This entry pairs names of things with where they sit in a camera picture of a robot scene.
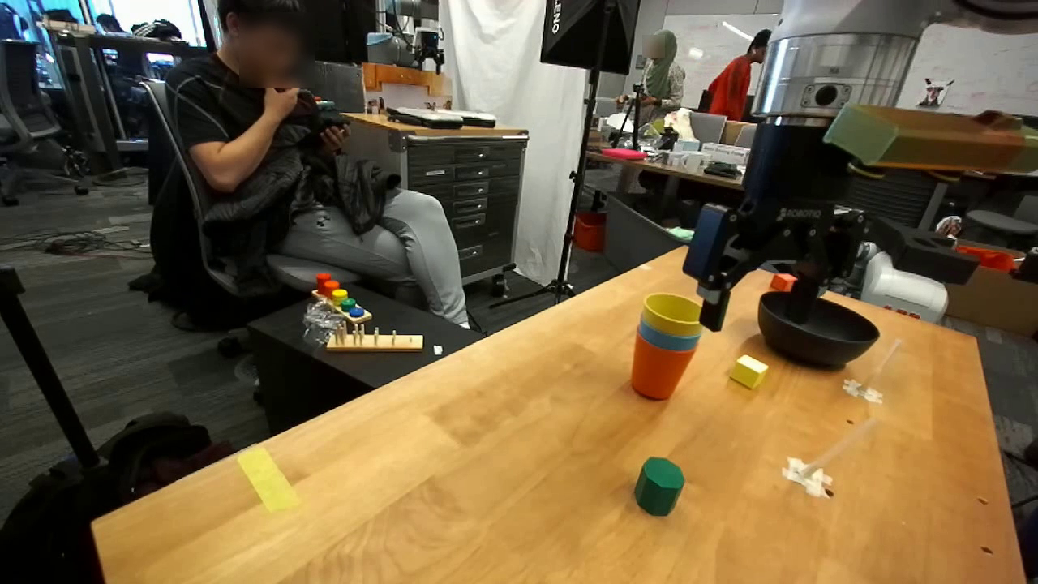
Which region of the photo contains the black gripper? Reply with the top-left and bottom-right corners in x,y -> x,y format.
680,198 -> 871,336

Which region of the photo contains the yellow plastic cup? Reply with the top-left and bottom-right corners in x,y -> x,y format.
638,292 -> 706,339

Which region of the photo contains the blue plastic cup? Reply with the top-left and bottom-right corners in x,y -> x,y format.
636,319 -> 703,356

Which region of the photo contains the black bowl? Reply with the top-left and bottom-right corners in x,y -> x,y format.
757,290 -> 883,374

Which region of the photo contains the yellow cube block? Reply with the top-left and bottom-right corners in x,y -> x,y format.
726,354 -> 771,394

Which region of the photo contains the orange plastic cup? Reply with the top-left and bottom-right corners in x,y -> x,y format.
629,331 -> 702,405

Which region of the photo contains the clear plastic clip lower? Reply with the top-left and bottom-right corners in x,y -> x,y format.
842,339 -> 903,409

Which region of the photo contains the white plastic cylinder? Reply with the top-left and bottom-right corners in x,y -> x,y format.
857,237 -> 953,326

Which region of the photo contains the red bucket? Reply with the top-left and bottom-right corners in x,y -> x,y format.
570,209 -> 610,259

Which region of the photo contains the white stick with cross end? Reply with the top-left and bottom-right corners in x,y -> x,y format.
779,414 -> 883,502

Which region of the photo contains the person in red top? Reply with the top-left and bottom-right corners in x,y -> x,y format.
699,26 -> 777,123

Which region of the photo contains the black light stand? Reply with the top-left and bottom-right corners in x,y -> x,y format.
489,62 -> 610,305

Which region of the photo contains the green cylinder block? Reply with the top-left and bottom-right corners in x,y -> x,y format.
632,456 -> 689,521

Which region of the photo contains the cardboard box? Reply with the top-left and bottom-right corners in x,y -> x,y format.
953,262 -> 1038,340

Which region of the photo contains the person in green hood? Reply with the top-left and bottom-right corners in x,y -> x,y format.
644,30 -> 690,106

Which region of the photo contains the black softbox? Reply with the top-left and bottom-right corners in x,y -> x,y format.
539,0 -> 645,79

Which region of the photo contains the grey drawer cabinet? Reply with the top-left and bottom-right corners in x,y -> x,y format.
343,111 -> 533,292

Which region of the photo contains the white backdrop cloth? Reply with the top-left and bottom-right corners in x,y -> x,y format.
434,0 -> 593,290

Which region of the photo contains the wooden bar toy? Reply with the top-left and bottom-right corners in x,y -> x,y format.
323,327 -> 427,356

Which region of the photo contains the colourful stacking toy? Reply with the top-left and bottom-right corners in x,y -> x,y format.
310,269 -> 378,327

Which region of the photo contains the clear plastic bag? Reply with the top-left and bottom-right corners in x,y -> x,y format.
303,297 -> 350,352

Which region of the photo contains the black low table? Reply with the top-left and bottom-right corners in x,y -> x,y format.
247,285 -> 487,429

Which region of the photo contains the seated person in black shirt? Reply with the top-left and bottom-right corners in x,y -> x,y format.
171,0 -> 475,331

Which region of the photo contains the black office chair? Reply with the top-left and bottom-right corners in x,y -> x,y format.
133,76 -> 367,336

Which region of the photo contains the black bag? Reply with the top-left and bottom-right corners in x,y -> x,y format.
0,414 -> 225,584

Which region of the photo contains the black tripod leg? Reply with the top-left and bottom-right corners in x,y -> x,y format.
0,266 -> 104,475

